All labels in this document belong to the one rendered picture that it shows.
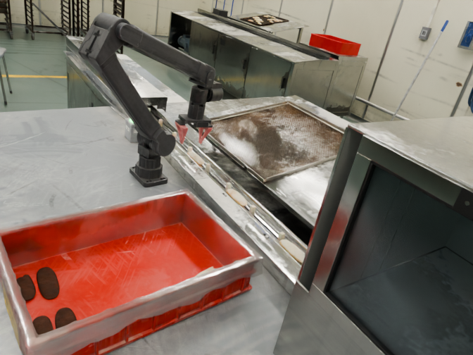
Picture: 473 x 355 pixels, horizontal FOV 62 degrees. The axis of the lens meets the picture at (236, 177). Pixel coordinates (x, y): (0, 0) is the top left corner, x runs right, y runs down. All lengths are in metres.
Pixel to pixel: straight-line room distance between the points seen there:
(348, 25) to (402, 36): 0.86
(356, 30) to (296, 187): 4.61
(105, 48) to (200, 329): 0.68
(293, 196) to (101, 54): 0.67
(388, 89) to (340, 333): 4.80
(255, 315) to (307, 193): 0.49
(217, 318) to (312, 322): 0.24
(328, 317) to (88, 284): 0.51
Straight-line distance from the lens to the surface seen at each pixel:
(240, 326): 0.87
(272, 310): 0.92
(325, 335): 0.70
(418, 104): 5.12
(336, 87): 4.82
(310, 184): 1.28
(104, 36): 1.04
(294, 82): 4.13
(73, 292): 0.91
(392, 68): 5.35
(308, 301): 0.71
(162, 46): 1.17
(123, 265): 0.97
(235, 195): 1.22
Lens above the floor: 1.46
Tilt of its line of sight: 27 degrees down
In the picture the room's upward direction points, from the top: 11 degrees clockwise
